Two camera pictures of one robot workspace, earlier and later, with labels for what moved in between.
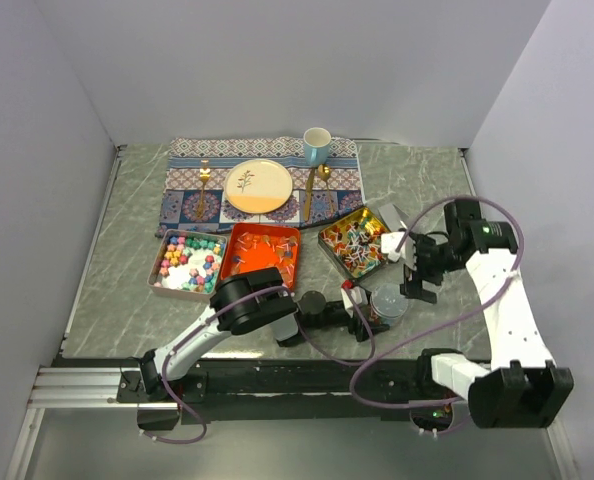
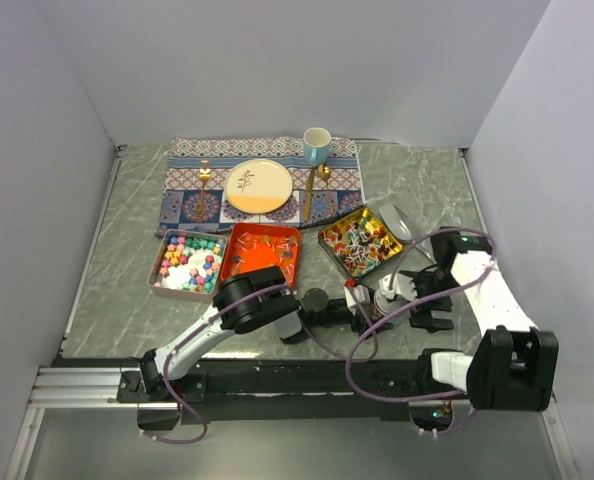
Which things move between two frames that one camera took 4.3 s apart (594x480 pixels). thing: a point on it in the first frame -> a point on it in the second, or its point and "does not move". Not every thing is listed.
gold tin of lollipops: x=355 y=242 does not move
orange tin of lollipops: x=262 y=246 does not move
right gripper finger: x=415 y=290 -> x=432 y=324
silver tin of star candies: x=188 y=263 does not move
